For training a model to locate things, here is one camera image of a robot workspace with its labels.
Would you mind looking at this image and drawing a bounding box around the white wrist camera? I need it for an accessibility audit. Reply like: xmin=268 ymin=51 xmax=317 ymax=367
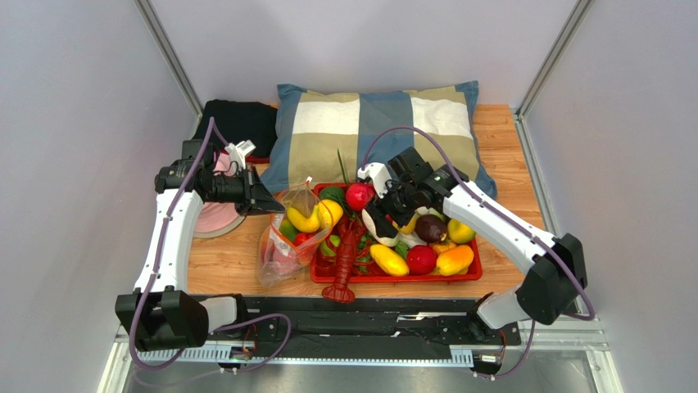
xmin=224 ymin=140 xmax=256 ymax=173
xmin=357 ymin=162 xmax=392 ymax=198

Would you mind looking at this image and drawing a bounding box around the red toy pomegranate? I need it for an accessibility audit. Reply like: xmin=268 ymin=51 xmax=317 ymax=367
xmin=345 ymin=183 xmax=375 ymax=212

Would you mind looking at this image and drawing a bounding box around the green orange toy papaya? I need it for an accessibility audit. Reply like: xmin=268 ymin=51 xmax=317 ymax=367
xmin=279 ymin=218 xmax=300 ymax=243

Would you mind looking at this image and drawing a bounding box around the clear orange zip top bag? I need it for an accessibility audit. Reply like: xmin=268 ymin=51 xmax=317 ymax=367
xmin=256 ymin=177 xmax=337 ymax=287

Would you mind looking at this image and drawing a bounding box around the yellow toy lemon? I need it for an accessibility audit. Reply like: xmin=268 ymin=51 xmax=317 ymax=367
xmin=318 ymin=199 xmax=344 ymax=230

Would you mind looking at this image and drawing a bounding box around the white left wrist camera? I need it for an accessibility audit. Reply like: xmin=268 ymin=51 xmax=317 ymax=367
xmin=224 ymin=140 xmax=256 ymax=173

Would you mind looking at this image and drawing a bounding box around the yellow toy banana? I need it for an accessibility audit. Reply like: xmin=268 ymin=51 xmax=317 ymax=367
xmin=286 ymin=205 xmax=322 ymax=233

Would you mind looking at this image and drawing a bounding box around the pink bucket hat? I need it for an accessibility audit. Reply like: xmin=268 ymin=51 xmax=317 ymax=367
xmin=193 ymin=152 xmax=244 ymax=238

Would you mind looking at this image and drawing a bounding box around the red plastic tray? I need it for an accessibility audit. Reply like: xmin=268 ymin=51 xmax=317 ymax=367
xmin=310 ymin=182 xmax=484 ymax=285

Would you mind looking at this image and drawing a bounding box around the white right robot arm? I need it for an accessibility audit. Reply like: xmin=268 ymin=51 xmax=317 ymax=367
xmin=357 ymin=147 xmax=587 ymax=330

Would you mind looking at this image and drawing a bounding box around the red toy tomato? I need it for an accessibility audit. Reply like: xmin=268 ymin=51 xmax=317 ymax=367
xmin=406 ymin=245 xmax=437 ymax=275

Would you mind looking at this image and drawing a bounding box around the small orange toy fruit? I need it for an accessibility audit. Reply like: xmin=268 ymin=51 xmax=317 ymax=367
xmin=392 ymin=213 xmax=419 ymax=235

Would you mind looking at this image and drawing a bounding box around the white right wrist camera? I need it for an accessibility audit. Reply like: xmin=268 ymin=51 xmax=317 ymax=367
xmin=357 ymin=162 xmax=392 ymax=198

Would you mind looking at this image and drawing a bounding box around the black folded cloth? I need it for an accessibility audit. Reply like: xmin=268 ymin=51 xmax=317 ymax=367
xmin=193 ymin=99 xmax=277 ymax=163

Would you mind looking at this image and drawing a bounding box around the small green toy lime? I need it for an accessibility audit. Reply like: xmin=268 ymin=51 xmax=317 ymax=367
xmin=320 ymin=234 xmax=341 ymax=258

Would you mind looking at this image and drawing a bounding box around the pink toy peach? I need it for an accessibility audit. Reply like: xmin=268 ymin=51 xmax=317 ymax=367
xmin=262 ymin=243 xmax=301 ymax=277

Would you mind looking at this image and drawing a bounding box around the yellow green toy apple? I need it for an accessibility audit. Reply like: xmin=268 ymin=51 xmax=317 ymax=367
xmin=446 ymin=219 xmax=477 ymax=244

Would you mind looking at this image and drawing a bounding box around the blue beige checkered pillow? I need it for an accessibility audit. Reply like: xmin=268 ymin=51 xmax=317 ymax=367
xmin=261 ymin=81 xmax=498 ymax=198

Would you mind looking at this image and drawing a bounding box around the red toy lobster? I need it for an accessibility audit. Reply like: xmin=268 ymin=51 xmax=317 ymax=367
xmin=321 ymin=219 xmax=371 ymax=304

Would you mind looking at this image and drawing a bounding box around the red toy apple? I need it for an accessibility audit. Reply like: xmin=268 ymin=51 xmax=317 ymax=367
xmin=293 ymin=233 xmax=314 ymax=246

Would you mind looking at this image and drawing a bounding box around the yellow toy squash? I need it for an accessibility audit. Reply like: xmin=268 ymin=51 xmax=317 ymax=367
xmin=369 ymin=244 xmax=410 ymax=277

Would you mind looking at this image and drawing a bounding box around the orange yellow toy mango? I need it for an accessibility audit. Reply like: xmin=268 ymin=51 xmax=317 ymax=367
xmin=436 ymin=245 xmax=474 ymax=277

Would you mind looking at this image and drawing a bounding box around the dark green toy vegetable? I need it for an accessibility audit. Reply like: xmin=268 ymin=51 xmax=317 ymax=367
xmin=319 ymin=186 xmax=346 ymax=204

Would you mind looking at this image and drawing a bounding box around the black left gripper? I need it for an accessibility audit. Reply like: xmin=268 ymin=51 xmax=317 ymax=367
xmin=205 ymin=165 xmax=284 ymax=218

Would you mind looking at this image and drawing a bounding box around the dark purple toy eggplant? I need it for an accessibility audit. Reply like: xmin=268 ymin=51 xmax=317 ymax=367
xmin=415 ymin=214 xmax=447 ymax=243

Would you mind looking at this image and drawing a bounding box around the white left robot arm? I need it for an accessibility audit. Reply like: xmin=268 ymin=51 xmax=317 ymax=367
xmin=115 ymin=139 xmax=284 ymax=352

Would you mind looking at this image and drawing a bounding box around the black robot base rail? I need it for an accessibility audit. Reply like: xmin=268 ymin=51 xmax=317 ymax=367
xmin=218 ymin=296 xmax=525 ymax=362

